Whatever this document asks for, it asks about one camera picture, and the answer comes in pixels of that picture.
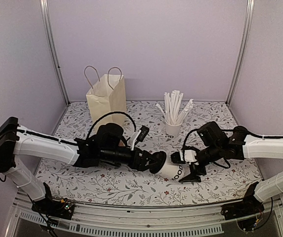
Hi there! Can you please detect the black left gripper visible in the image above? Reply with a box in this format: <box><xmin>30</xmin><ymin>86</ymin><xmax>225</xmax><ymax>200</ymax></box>
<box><xmin>100</xmin><ymin>146</ymin><xmax>162</xmax><ymax>171</ymax></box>

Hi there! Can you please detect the white paper cup corner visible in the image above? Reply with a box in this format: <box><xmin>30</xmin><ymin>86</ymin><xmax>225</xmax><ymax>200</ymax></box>
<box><xmin>157</xmin><ymin>160</ymin><xmax>190</xmax><ymax>182</ymax></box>

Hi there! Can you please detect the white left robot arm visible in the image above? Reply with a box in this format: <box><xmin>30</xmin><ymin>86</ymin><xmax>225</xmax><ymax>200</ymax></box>
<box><xmin>0</xmin><ymin>117</ymin><xmax>159</xmax><ymax>214</ymax></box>

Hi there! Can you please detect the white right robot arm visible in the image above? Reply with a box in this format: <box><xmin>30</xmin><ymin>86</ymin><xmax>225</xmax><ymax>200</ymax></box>
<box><xmin>171</xmin><ymin>121</ymin><xmax>283</xmax><ymax>215</ymax></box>

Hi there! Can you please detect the floral patterned table mat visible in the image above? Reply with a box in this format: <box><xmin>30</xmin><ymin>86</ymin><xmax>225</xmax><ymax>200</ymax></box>
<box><xmin>35</xmin><ymin>101</ymin><xmax>262</xmax><ymax>206</ymax></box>

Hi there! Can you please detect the white cup holding straws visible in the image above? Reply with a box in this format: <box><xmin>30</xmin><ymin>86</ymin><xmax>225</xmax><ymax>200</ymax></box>
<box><xmin>165</xmin><ymin>119</ymin><xmax>182</xmax><ymax>139</ymax></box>

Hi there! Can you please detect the bundle of white wrapped straws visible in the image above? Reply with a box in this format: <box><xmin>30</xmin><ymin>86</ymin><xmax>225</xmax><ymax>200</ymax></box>
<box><xmin>155</xmin><ymin>90</ymin><xmax>194</xmax><ymax>125</ymax></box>

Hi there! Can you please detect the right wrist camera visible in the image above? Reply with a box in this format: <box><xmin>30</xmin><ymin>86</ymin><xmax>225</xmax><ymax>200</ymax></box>
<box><xmin>171</xmin><ymin>150</ymin><xmax>198</xmax><ymax>164</ymax></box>

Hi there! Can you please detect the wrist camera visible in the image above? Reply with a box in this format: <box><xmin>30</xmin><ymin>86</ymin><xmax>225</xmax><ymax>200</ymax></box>
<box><xmin>171</xmin><ymin>150</ymin><xmax>198</xmax><ymax>164</ymax></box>
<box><xmin>127</xmin><ymin>125</ymin><xmax>149</xmax><ymax>151</ymax></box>

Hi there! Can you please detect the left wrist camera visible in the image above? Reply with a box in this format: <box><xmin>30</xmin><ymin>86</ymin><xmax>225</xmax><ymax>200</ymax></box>
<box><xmin>127</xmin><ymin>125</ymin><xmax>149</xmax><ymax>151</ymax></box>

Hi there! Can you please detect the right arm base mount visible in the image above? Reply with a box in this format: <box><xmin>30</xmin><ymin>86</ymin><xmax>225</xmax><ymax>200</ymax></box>
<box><xmin>221</xmin><ymin>182</ymin><xmax>264</xmax><ymax>232</ymax></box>

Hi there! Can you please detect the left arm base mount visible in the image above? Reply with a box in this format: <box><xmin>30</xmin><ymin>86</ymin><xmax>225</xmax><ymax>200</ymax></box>
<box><xmin>32</xmin><ymin>183</ymin><xmax>75</xmax><ymax>220</ymax></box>

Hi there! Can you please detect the front aluminium rail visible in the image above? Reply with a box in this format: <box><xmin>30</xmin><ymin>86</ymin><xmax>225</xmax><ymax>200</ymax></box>
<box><xmin>5</xmin><ymin>191</ymin><xmax>283</xmax><ymax>237</ymax></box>

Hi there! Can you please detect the left aluminium frame post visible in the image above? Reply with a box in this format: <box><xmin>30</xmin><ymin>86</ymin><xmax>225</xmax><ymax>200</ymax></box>
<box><xmin>39</xmin><ymin>0</ymin><xmax>70</xmax><ymax>106</ymax></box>

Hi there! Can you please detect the aluminium frame post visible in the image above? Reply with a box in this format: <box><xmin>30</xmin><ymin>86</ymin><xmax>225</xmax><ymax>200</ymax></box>
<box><xmin>226</xmin><ymin>0</ymin><xmax>255</xmax><ymax>107</ymax></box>
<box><xmin>39</xmin><ymin>0</ymin><xmax>70</xmax><ymax>106</ymax></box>

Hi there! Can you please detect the right aluminium frame post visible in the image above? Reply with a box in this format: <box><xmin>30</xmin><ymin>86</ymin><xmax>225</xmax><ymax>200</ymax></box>
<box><xmin>226</xmin><ymin>0</ymin><xmax>255</xmax><ymax>107</ymax></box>

